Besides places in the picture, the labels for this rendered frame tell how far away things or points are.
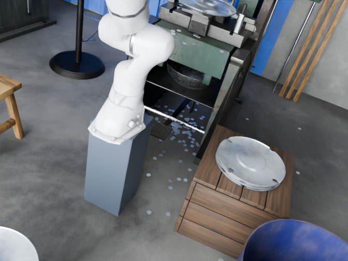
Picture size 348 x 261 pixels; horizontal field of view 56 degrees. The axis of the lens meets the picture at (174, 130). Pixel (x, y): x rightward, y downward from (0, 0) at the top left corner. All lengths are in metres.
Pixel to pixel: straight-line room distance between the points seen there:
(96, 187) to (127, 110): 0.43
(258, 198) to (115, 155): 0.56
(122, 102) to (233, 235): 0.70
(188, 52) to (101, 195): 0.78
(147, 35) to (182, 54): 0.62
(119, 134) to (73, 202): 0.50
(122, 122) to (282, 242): 0.66
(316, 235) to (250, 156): 0.42
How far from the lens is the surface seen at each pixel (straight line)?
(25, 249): 1.02
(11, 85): 1.65
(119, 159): 1.27
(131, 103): 1.15
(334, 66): 3.02
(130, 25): 0.94
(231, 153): 1.38
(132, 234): 1.47
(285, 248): 1.21
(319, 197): 2.04
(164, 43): 1.03
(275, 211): 1.28
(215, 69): 1.61
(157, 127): 1.75
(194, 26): 1.65
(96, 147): 1.30
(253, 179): 1.31
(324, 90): 3.10
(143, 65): 1.08
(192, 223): 1.43
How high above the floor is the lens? 1.21
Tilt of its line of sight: 37 degrees down
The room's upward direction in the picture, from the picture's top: 16 degrees clockwise
